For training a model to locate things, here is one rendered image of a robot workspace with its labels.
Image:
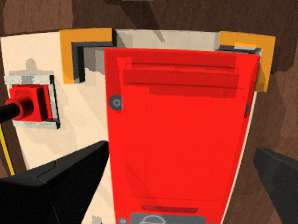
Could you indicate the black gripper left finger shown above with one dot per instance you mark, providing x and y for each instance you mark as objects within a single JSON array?
[{"x": 59, "y": 192}]

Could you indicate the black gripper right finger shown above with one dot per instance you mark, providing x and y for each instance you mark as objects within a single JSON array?
[{"x": 279, "y": 175}]

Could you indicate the yellow rectangular frame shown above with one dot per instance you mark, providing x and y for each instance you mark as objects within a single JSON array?
[{"x": 5, "y": 149}]

